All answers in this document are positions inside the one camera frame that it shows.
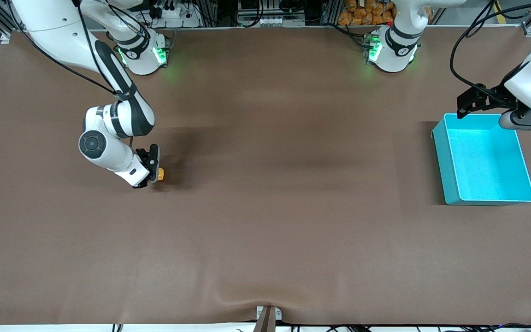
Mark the turquoise plastic bin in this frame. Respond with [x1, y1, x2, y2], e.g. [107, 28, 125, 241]
[431, 113, 531, 206]

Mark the orange snack bags pile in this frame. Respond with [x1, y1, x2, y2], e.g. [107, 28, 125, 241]
[338, 0, 397, 26]

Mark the brown table mat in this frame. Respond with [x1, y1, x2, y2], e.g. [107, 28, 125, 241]
[0, 25, 531, 326]

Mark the white power strip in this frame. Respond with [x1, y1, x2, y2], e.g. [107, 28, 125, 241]
[148, 5, 201, 28]

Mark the white terminal block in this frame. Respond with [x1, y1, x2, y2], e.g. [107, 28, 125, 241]
[260, 16, 306, 27]

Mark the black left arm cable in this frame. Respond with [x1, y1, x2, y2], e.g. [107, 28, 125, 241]
[450, 0, 531, 100]

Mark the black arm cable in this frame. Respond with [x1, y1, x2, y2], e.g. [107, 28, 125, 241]
[450, 0, 531, 100]
[6, 0, 151, 100]

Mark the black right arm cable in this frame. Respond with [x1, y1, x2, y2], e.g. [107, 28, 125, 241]
[6, 0, 151, 100]

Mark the metal table clamp bracket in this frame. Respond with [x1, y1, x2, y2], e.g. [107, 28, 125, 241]
[256, 305, 283, 332]

